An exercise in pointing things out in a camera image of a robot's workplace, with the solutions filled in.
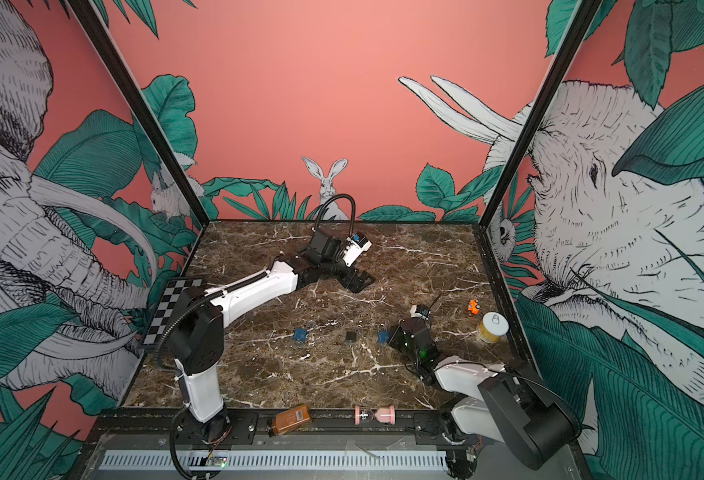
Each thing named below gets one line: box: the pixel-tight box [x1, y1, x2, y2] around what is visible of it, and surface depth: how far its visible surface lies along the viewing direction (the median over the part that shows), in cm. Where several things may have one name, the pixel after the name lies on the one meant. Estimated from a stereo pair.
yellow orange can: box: [480, 311, 509, 343], surface depth 90 cm
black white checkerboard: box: [143, 278, 203, 345], surface depth 95 cm
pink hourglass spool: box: [354, 405, 395, 425], surface depth 76 cm
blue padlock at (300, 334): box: [294, 328, 307, 342], surface depth 92 cm
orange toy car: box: [467, 299, 480, 315], surface depth 97 cm
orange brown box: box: [272, 404, 311, 435], surface depth 74 cm
